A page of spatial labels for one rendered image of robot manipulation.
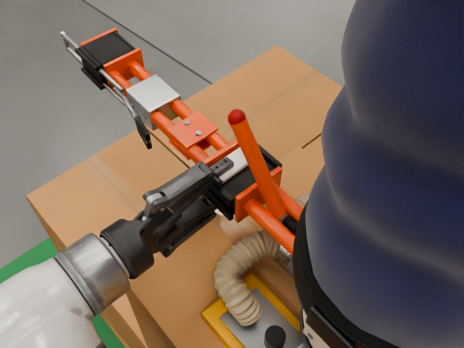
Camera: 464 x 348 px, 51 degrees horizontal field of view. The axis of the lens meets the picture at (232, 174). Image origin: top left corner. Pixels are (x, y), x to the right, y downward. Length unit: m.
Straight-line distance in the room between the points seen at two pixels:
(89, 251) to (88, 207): 0.77
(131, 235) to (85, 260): 0.06
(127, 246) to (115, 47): 0.40
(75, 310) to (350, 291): 0.32
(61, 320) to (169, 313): 0.20
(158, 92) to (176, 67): 1.78
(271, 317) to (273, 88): 1.05
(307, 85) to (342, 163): 1.33
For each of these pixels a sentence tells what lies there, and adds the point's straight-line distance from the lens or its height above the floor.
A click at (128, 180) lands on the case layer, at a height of 0.54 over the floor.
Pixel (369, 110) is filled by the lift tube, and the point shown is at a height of 1.44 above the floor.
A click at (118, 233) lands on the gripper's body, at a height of 1.12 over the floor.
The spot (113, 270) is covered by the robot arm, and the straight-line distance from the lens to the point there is 0.60.
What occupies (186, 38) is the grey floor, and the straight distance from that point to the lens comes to 2.77.
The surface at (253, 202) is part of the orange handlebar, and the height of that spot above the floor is 1.09.
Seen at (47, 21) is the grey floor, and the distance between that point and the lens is 3.07.
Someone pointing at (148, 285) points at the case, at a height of 0.95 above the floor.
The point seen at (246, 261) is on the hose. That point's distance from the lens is 0.68.
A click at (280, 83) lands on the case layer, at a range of 1.66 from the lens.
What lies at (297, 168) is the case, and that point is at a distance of 0.88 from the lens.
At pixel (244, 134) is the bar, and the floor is 1.19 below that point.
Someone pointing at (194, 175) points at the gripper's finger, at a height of 1.14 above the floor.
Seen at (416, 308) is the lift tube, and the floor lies 1.30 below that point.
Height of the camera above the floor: 1.63
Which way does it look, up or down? 52 degrees down
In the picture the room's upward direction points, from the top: straight up
